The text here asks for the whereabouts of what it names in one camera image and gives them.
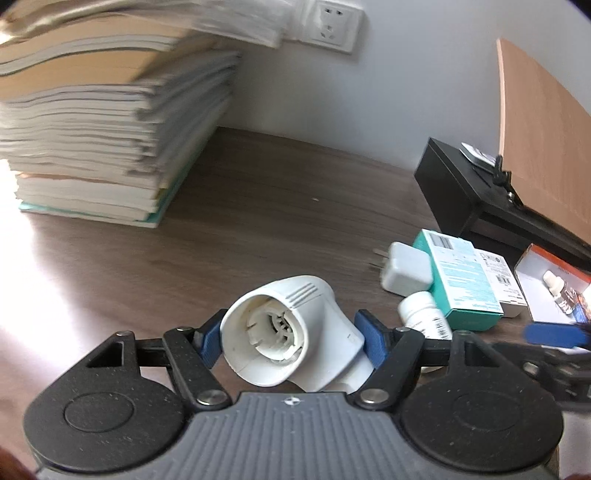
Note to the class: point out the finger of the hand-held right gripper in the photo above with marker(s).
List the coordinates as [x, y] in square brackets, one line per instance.
[549, 364]
[554, 334]

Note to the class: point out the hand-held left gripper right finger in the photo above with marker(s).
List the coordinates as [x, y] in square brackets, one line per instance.
[373, 342]

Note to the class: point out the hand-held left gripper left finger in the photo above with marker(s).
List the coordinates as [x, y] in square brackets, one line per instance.
[210, 342]

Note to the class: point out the white plug-in heater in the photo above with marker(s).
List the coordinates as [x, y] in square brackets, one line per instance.
[323, 332]

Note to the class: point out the clear bottle with white cap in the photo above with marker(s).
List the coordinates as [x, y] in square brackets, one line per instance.
[552, 279]

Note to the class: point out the white pill bottle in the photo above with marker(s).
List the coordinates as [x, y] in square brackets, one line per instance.
[422, 314]

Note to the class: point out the orange and white cardboard box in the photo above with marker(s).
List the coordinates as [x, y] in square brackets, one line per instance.
[535, 277]

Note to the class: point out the white charger adapter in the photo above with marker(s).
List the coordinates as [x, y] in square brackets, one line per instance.
[406, 272]

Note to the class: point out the teal box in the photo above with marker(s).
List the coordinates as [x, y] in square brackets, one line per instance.
[461, 281]

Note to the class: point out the black desk riser shelf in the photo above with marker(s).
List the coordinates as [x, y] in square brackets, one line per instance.
[448, 184]

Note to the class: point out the wooden book stand board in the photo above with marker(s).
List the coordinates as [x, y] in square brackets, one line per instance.
[540, 138]

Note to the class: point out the stack of books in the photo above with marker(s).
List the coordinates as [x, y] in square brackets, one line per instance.
[92, 138]

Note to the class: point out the white wall socket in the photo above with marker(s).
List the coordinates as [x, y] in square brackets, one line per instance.
[330, 25]

